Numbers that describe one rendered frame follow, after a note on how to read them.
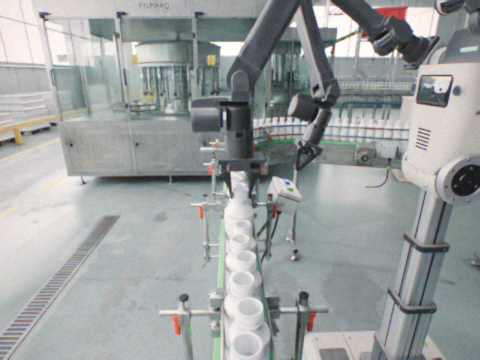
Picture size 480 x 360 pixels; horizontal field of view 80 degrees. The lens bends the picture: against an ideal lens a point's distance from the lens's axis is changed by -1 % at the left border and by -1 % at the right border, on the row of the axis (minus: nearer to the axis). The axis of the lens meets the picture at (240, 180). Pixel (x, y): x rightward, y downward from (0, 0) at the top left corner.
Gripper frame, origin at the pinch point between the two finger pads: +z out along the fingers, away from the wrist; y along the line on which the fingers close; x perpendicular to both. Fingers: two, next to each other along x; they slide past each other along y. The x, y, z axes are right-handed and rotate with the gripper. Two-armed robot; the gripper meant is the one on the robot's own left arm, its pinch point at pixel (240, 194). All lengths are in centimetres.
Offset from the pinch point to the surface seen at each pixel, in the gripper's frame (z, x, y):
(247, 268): 5.6, -19.5, 0.5
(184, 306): 11.1, -22.0, -10.3
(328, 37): -90, 517, 178
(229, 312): 9.0, -25.9, -2.6
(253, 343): 5.7, -34.4, 0.5
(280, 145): 25, 156, 35
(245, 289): 5.0, -25.6, -0.1
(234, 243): 4.6, -13.1, -1.6
